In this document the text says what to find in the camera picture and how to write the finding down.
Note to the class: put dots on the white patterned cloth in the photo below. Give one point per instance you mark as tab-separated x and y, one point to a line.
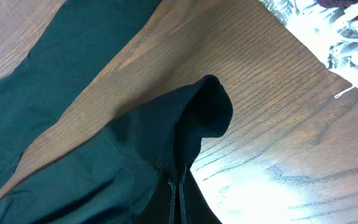
331	34

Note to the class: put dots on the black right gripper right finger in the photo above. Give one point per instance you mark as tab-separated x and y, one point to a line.
192	206

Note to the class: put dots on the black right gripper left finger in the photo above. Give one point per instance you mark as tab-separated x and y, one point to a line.
161	206

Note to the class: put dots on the red navy plaid garment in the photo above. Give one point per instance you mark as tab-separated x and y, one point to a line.
336	3

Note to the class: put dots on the black leggings red waistband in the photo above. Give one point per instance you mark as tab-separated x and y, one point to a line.
110	177

